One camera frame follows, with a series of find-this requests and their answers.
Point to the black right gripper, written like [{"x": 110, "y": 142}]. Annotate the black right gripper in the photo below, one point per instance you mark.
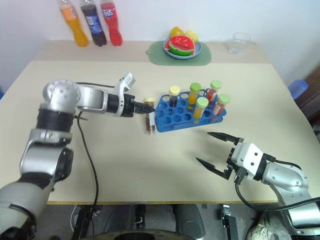
[{"x": 229, "y": 165}]

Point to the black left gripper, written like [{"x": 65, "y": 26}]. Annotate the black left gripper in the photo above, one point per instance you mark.
[{"x": 129, "y": 106}]

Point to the cream-capped dark red test tube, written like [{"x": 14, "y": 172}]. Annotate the cream-capped dark red test tube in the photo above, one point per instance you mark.
[{"x": 150, "y": 123}]

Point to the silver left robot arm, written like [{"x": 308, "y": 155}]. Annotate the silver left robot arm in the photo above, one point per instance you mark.
[{"x": 90, "y": 97}]

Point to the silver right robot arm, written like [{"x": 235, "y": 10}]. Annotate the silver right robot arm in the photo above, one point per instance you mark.
[{"x": 282, "y": 175}]

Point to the yellow-capped dark test tube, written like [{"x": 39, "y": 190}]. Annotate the yellow-capped dark test tube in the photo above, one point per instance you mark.
[{"x": 174, "y": 96}]

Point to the blue test tube rack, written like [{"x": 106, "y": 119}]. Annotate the blue test tube rack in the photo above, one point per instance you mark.
[{"x": 175, "y": 120}]

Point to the green-capped red test tube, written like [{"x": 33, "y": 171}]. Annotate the green-capped red test tube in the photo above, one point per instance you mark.
[
  {"x": 213, "y": 92},
  {"x": 220, "y": 106}
]

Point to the green-capped orange test tube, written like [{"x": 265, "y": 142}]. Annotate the green-capped orange test tube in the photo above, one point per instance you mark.
[
  {"x": 200, "y": 108},
  {"x": 193, "y": 96}
]

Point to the green silicone mat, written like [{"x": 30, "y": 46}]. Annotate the green silicone mat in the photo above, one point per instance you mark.
[{"x": 157, "y": 56}]

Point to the toy watermelon slice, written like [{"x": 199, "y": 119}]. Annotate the toy watermelon slice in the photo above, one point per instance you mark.
[{"x": 181, "y": 46}]

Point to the dark rounded base shape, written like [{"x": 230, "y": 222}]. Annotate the dark rounded base shape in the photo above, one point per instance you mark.
[{"x": 185, "y": 220}]

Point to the light blue plate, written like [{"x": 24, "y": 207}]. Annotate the light blue plate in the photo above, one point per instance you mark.
[{"x": 197, "y": 51}]

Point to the yellow toy pepper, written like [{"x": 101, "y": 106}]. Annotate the yellow toy pepper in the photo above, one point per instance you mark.
[{"x": 177, "y": 32}]

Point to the red soda bottle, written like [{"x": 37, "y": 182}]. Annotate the red soda bottle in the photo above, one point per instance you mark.
[{"x": 113, "y": 27}]

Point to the yellow toy corn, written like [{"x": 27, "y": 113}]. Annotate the yellow toy corn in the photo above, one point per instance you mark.
[{"x": 193, "y": 36}]

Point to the white patterned shoe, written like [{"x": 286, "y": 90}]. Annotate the white patterned shoe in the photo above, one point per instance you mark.
[{"x": 265, "y": 228}]

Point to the dark cola bottle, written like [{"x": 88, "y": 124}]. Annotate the dark cola bottle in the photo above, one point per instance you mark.
[{"x": 96, "y": 27}]

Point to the blue plastic stool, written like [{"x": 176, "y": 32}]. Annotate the blue plastic stool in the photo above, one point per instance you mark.
[{"x": 298, "y": 88}]

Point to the orange soda bottle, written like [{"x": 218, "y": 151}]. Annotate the orange soda bottle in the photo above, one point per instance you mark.
[{"x": 76, "y": 27}]

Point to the brown wooden furniture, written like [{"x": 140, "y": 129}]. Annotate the brown wooden furniture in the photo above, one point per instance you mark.
[{"x": 311, "y": 100}]

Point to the clear plastic cup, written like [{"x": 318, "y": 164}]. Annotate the clear plastic cup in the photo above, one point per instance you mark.
[{"x": 238, "y": 43}]

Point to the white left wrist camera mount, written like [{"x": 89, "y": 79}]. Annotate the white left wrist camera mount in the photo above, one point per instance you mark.
[{"x": 123, "y": 83}]

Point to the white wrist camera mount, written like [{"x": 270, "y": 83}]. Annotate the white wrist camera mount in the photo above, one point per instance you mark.
[
  {"x": 250, "y": 156},
  {"x": 123, "y": 83}
]

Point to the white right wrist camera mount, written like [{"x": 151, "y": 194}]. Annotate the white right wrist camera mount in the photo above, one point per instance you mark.
[{"x": 250, "y": 156}]

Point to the black metal table bracket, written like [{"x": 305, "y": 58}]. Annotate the black metal table bracket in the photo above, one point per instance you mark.
[
  {"x": 228, "y": 221},
  {"x": 82, "y": 222},
  {"x": 140, "y": 216}
]

